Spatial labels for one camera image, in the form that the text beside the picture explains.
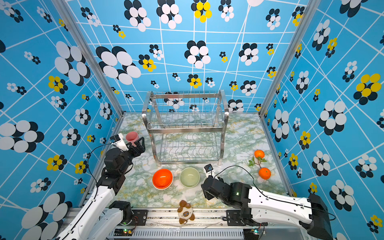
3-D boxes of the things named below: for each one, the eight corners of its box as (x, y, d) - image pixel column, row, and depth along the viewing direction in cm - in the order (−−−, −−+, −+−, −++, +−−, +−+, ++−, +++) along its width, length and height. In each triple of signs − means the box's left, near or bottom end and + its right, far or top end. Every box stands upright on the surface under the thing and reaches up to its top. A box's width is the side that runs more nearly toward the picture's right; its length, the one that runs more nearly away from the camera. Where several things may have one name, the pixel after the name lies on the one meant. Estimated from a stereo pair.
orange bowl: (152, 191, 84) (150, 188, 79) (156, 172, 91) (153, 168, 86) (172, 191, 84) (171, 188, 79) (174, 172, 91) (173, 168, 86)
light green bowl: (179, 189, 84) (178, 186, 80) (181, 171, 91) (180, 167, 87) (200, 189, 84) (200, 186, 80) (199, 171, 91) (200, 167, 87)
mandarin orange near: (262, 180, 87) (265, 178, 84) (257, 171, 91) (259, 168, 87) (270, 178, 88) (273, 175, 84) (265, 169, 91) (267, 166, 88)
